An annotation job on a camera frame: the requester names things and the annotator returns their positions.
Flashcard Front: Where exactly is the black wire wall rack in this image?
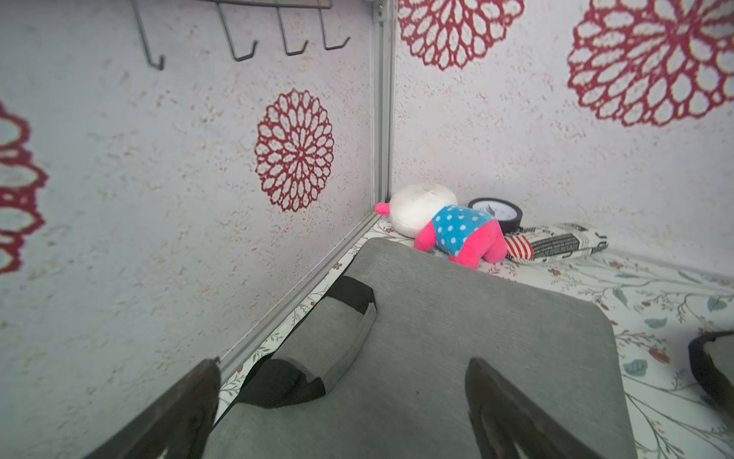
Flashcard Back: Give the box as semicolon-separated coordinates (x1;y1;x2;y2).
128;0;352;73

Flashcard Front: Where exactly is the pink white plush toy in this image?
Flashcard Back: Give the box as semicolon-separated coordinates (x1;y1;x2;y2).
375;184;508;269

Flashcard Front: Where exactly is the grey laptop bag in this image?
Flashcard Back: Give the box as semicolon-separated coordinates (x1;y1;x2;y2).
205;239;637;458
688;331;733;419

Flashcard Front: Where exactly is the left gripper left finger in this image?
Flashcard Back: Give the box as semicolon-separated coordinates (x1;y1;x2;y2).
87;358;221;458

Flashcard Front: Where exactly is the small striped tool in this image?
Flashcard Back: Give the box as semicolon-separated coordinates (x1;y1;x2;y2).
505;223;609;264

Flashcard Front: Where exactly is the black round gauge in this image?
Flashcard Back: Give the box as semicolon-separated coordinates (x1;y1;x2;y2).
468;197;523;234

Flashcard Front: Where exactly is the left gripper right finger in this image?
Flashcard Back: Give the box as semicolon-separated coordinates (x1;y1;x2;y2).
464;358;599;458

